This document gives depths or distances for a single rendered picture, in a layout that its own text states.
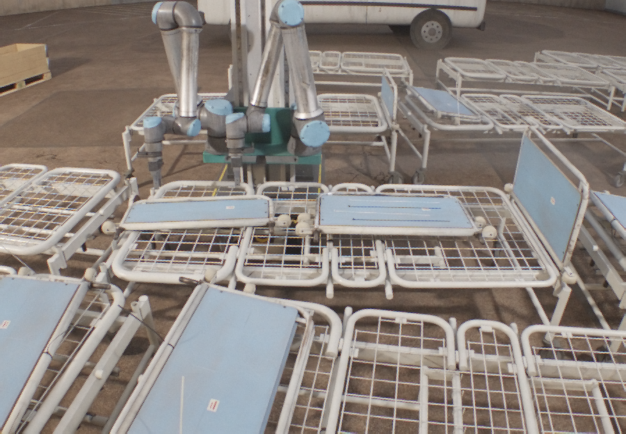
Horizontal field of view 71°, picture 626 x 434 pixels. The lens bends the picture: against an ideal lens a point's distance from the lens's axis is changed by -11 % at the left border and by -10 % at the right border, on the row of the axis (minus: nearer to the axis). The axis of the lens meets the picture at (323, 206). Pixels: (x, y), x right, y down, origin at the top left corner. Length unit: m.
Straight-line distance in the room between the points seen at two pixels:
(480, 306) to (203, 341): 1.62
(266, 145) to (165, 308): 1.07
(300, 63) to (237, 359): 1.41
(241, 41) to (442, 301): 1.79
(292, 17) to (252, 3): 0.50
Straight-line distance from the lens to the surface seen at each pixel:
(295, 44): 2.34
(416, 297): 2.71
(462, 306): 2.71
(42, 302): 1.99
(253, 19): 2.76
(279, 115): 2.78
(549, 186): 2.38
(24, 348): 1.83
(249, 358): 1.56
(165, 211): 2.45
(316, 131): 2.44
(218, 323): 1.67
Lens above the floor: 1.69
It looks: 29 degrees down
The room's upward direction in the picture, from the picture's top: 1 degrees clockwise
